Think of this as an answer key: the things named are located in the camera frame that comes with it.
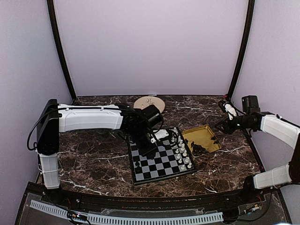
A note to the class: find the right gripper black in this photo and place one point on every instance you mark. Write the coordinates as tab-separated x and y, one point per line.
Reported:
228	129

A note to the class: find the white chess pieces row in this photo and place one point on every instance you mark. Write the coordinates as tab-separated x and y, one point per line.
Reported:
178	155

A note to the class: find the black frame post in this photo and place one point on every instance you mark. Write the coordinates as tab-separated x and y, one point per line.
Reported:
59	48
243	46

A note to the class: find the black front rail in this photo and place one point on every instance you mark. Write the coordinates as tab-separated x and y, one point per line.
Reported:
85	202

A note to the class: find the grey slotted cable duct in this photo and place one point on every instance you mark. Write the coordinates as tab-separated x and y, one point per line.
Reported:
129	217

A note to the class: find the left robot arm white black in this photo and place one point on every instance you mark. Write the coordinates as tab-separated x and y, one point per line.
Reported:
59	118

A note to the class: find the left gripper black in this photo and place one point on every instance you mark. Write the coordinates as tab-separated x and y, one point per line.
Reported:
151	152

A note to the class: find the pile of black chess pieces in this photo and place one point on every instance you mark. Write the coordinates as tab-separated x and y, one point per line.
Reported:
201	145

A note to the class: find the right black frame post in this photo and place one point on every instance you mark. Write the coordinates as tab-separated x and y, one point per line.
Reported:
243	46

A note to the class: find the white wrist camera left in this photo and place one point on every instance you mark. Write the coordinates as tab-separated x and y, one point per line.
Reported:
158	134

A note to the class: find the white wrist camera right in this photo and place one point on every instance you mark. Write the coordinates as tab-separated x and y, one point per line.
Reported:
228	108

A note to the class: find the left black frame post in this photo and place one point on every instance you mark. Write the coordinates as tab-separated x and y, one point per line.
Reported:
59	48

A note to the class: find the black white chess board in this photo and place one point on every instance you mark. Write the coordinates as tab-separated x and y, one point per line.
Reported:
159	167

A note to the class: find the gold metal tray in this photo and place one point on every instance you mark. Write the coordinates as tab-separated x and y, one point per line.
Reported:
202	130

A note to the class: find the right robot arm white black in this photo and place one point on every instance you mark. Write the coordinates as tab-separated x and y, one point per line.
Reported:
288	134

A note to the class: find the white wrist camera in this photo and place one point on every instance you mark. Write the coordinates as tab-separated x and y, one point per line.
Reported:
158	134
228	108

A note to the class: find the beige floral ceramic plate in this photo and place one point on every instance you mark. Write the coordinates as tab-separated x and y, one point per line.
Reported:
146	101

